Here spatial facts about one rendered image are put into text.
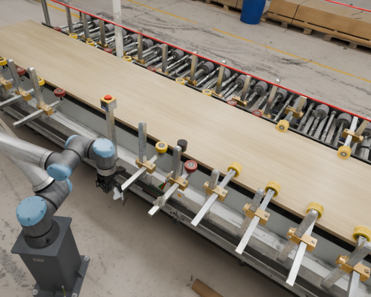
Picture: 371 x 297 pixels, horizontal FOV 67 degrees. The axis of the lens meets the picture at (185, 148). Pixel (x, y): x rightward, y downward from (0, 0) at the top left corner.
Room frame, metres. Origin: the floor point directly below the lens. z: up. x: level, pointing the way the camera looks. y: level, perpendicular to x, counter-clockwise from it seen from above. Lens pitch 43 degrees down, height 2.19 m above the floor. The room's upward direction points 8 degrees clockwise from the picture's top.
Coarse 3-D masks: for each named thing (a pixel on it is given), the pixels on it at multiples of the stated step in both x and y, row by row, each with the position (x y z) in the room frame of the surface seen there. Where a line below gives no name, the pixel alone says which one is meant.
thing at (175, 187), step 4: (188, 172) 1.21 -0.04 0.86; (184, 176) 1.17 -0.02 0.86; (188, 176) 1.19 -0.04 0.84; (176, 184) 1.09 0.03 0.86; (172, 188) 1.06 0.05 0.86; (176, 188) 1.07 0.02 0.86; (168, 192) 1.03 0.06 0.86; (172, 192) 1.03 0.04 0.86; (168, 196) 1.00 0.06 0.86; (152, 208) 0.90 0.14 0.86; (156, 208) 0.91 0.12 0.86; (160, 208) 0.93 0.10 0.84; (148, 212) 0.87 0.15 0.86; (152, 212) 0.88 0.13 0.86; (156, 212) 0.89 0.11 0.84; (152, 216) 0.86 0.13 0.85
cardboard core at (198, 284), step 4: (196, 280) 0.86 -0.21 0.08; (200, 280) 0.87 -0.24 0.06; (196, 284) 0.84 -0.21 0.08; (200, 284) 0.84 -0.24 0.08; (204, 284) 0.85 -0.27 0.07; (192, 288) 0.82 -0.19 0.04; (196, 288) 0.81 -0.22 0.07; (200, 288) 0.81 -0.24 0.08; (204, 288) 0.82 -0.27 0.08; (208, 288) 0.82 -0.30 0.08; (200, 292) 0.79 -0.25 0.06; (204, 292) 0.79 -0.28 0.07; (208, 292) 0.79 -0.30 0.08; (212, 292) 0.80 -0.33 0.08; (216, 292) 0.80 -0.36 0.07; (204, 296) 0.77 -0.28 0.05; (208, 296) 0.77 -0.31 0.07; (212, 296) 0.77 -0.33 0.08; (216, 296) 0.77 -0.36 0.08; (220, 296) 0.78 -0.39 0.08
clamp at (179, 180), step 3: (168, 174) 1.16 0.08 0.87; (177, 177) 1.14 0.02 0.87; (180, 177) 1.15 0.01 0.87; (171, 180) 1.12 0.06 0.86; (174, 180) 1.12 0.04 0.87; (177, 180) 1.12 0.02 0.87; (180, 180) 1.12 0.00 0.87; (183, 180) 1.13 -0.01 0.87; (186, 180) 1.13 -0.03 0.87; (171, 183) 1.12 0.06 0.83; (177, 183) 1.10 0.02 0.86; (180, 183) 1.10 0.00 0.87; (186, 183) 1.11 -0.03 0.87; (180, 186) 1.09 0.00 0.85; (183, 186) 1.08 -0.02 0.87; (186, 186) 1.10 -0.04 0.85; (180, 189) 1.09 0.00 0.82; (183, 189) 1.08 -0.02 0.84
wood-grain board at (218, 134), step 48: (0, 48) 2.39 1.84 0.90; (48, 48) 2.52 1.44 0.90; (96, 48) 2.65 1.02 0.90; (96, 96) 1.84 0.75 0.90; (144, 96) 1.93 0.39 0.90; (192, 96) 2.03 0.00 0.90; (192, 144) 1.43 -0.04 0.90; (240, 144) 1.50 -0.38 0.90; (288, 144) 1.57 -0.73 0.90; (288, 192) 1.12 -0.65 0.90; (336, 192) 1.17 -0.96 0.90
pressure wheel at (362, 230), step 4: (356, 228) 0.89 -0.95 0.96; (360, 228) 0.88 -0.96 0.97; (364, 228) 0.88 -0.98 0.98; (368, 228) 0.88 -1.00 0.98; (356, 232) 0.86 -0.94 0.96; (360, 232) 0.85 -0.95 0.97; (364, 232) 0.85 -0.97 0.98; (368, 232) 0.86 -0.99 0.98; (356, 236) 0.85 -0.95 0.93; (364, 236) 0.84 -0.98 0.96; (368, 236) 0.83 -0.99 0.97; (368, 240) 0.83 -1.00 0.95
